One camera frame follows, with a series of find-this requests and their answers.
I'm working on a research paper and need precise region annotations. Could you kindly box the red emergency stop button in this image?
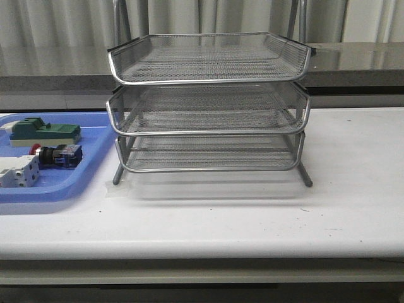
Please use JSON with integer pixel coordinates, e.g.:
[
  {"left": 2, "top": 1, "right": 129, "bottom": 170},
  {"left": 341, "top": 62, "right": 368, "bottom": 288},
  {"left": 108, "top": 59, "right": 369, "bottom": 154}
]
[{"left": 29, "top": 143, "right": 83, "bottom": 169}]

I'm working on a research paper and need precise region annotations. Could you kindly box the clear tape patch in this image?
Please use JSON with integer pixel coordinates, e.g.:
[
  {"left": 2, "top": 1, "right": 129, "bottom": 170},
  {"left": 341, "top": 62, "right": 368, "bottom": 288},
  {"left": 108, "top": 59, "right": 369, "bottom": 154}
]
[{"left": 105, "top": 181, "right": 132, "bottom": 198}]

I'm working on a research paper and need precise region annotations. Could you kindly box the blue plastic tray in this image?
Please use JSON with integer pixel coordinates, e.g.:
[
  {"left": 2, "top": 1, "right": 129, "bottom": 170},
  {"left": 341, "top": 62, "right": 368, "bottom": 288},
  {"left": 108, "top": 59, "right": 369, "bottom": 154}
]
[{"left": 1, "top": 112, "right": 115, "bottom": 204}]

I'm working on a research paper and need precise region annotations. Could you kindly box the grey stone counter ledge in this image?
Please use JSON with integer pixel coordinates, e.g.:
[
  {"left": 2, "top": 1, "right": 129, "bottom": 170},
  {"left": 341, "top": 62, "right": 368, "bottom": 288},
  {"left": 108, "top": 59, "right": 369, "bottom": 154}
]
[{"left": 1, "top": 42, "right": 403, "bottom": 93}]

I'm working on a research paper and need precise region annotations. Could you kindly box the silver rack frame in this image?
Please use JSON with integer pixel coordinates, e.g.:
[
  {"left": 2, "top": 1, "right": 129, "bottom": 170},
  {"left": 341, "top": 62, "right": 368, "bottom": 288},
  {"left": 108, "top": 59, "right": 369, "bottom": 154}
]
[{"left": 112, "top": 0, "right": 317, "bottom": 187}]

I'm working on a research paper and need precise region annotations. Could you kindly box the green and beige switch block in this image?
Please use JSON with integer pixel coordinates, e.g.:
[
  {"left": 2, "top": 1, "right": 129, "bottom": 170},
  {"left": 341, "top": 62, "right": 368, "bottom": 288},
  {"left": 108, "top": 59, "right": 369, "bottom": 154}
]
[{"left": 9, "top": 117, "right": 81, "bottom": 147}]

